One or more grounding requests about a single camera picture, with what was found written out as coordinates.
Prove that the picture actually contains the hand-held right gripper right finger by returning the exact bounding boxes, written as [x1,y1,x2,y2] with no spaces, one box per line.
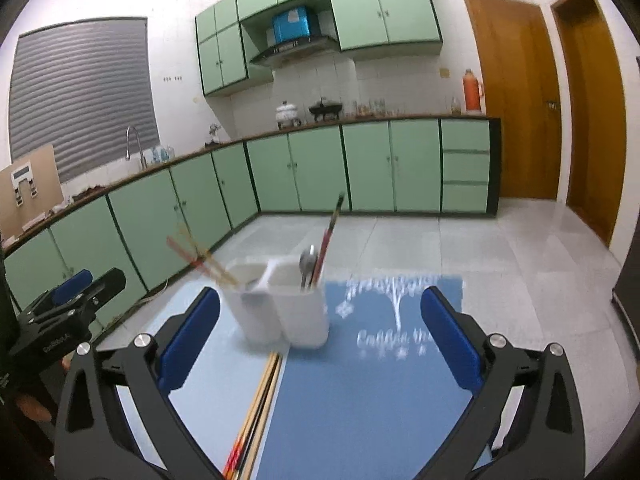
[416,286,587,480]

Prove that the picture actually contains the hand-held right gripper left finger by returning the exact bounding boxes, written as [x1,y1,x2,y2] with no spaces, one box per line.
[55,287,241,480]

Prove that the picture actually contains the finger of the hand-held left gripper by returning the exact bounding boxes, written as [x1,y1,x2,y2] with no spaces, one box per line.
[74,267,127,322]
[19,268,95,322]

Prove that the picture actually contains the black chopstick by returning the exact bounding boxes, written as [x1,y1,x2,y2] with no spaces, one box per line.
[239,355,282,480]

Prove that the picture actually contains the plain wooden chopstick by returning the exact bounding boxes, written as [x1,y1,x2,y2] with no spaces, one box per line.
[246,353,286,480]

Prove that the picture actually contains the white two-compartment utensil holder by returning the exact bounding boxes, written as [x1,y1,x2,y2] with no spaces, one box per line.
[220,255,331,350]

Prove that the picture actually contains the silver metal spoon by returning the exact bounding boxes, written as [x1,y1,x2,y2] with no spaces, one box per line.
[298,245,317,290]

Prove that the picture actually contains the person's left hand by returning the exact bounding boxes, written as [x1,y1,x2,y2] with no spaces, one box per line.
[16,394,57,422]

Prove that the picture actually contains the cardboard sheet with white label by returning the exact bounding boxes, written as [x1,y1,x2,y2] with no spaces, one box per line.
[0,143,64,242]

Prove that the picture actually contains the dark blue printed mat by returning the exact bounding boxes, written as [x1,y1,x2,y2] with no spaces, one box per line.
[255,275,494,480]

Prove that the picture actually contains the green cabinet drawer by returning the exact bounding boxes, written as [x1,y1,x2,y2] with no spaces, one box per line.
[442,183,490,214]
[441,119,490,153]
[442,152,490,184]

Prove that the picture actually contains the metal kitchen faucet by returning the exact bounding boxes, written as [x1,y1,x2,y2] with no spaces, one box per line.
[124,126,147,170]

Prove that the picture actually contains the grey window blind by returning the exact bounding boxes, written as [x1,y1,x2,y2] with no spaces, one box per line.
[9,17,161,184]

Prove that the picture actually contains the green base cabinets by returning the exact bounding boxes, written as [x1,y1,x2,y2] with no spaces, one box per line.
[0,117,503,312]

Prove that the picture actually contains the red thermos flask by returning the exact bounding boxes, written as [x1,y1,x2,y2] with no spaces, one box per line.
[460,68,485,115]

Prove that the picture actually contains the black wok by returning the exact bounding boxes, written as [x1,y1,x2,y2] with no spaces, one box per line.
[308,98,345,116]

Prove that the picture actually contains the black range hood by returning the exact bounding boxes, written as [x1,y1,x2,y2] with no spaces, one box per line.
[249,34,339,67]

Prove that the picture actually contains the blue box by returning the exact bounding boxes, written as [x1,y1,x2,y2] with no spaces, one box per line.
[271,4,314,42]

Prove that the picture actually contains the wooden door in frame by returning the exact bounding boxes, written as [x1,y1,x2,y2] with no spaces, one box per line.
[549,0,629,249]

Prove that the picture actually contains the green wall cabinets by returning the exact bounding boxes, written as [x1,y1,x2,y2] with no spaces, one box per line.
[194,0,445,97]

